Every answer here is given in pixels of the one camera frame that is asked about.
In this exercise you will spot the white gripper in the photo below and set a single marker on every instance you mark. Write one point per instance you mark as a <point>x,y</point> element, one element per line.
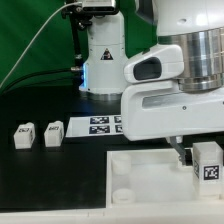
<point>153,106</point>

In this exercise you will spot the white square table top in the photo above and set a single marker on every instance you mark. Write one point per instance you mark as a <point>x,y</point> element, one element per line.
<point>145,177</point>

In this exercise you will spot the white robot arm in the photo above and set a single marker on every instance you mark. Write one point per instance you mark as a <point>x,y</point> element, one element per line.
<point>197,26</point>

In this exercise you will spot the white sheet with markers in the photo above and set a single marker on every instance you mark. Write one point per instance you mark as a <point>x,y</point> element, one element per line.
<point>94,126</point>

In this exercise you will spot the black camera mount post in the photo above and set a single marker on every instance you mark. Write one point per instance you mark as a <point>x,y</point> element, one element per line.
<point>78,22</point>

